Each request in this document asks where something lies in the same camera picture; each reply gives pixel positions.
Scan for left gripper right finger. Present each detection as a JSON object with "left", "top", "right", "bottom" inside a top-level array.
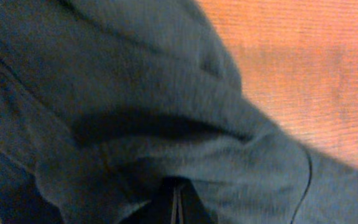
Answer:
[{"left": 176, "top": 179, "right": 216, "bottom": 224}]

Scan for black Nike t-shirt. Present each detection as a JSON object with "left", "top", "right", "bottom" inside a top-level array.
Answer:
[{"left": 0, "top": 1, "right": 358, "bottom": 224}]

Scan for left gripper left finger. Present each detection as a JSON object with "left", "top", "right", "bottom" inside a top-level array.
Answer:
[{"left": 120, "top": 178, "right": 177, "bottom": 224}]

